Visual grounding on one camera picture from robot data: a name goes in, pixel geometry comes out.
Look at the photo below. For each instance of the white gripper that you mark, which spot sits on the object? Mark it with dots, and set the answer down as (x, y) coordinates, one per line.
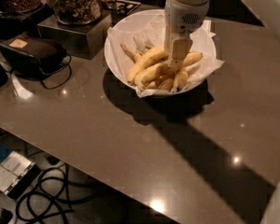
(181, 19)

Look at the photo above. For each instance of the long yellow banana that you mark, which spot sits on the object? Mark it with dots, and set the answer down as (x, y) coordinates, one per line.
(151, 57)
(156, 70)

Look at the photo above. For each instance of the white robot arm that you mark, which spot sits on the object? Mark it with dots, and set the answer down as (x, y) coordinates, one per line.
(268, 11)

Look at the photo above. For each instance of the small banana right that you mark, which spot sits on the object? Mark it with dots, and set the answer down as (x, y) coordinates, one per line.
(181, 80)

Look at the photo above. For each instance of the small banana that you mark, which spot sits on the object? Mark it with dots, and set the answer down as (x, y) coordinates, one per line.
(181, 80)
(154, 84)
(166, 85)

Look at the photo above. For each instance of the small banana middle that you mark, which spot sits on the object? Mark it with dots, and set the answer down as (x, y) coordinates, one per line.
(166, 85)

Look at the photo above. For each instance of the white bowl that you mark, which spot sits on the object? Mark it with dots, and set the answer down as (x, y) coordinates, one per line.
(148, 28)

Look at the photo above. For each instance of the banana with stem at back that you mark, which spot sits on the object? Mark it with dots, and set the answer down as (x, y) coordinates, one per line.
(131, 54)

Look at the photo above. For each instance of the small banana left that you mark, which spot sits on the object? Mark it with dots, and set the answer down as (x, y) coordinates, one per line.
(154, 84)

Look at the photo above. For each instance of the black tray at back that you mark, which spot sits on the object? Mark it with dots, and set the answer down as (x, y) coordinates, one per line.
(126, 7)

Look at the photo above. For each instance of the dark square jar stand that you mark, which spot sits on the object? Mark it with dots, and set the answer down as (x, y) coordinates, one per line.
(83, 41)

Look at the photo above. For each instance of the glass jar of granola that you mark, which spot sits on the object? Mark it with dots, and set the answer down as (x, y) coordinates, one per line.
(76, 12)

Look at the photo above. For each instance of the black pouch with label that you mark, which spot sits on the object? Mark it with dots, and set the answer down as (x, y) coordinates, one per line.
(33, 57)

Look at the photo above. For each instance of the dark stand under cereal jar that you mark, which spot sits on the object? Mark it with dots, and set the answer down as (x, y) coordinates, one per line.
(16, 23)

